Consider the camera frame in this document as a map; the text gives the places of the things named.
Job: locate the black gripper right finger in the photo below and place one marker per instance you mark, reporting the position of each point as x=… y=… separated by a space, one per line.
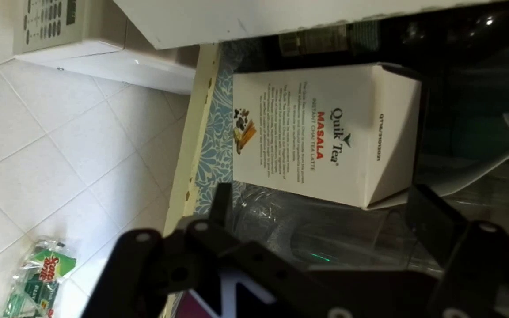
x=490 y=271

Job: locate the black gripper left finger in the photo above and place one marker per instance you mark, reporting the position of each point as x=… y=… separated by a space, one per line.
x=149 y=265

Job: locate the white Quik Tea box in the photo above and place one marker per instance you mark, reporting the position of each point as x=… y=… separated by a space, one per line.
x=326 y=129

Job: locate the clear packet green candies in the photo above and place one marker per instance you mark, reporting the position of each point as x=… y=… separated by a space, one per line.
x=43 y=276

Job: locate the blue patterned shelf liner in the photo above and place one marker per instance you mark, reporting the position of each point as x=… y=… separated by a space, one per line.
x=213 y=147

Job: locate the clear plastic container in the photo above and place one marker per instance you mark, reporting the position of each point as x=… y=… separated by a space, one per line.
x=336 y=232

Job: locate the white microwave oven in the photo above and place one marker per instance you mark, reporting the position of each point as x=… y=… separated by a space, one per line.
x=78 y=29

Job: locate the dark labelled bottle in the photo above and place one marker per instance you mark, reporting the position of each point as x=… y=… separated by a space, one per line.
x=326 y=39

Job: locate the cream wall cupboard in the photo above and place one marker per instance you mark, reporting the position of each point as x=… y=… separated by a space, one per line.
x=186 y=147

